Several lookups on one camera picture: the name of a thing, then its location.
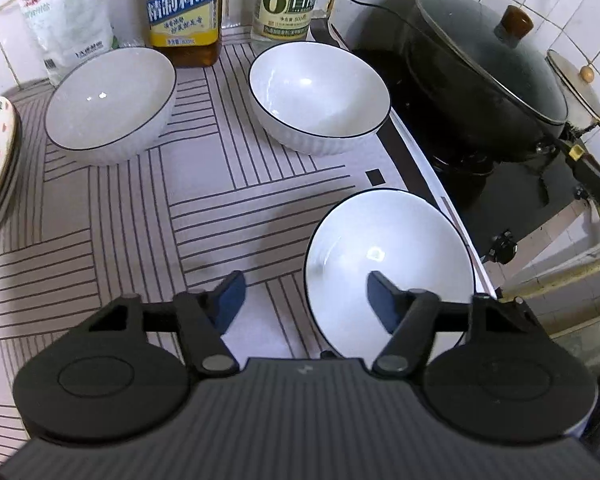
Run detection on white ribbed bowl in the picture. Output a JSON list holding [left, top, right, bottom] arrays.
[[303, 188, 476, 364], [248, 41, 391, 156], [44, 47, 176, 166]]

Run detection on striped table mat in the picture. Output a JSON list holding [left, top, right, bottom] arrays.
[[0, 19, 496, 466]]

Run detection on black wok with lid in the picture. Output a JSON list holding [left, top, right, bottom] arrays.
[[352, 0, 600, 206]]

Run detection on small pan with lid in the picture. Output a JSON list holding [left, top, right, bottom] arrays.
[[546, 49, 600, 139]]

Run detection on yellow cooking wine bottle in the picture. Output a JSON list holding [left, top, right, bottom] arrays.
[[145, 0, 221, 67]]

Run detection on white plastic bag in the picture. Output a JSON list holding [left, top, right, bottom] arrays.
[[18, 0, 118, 86]]

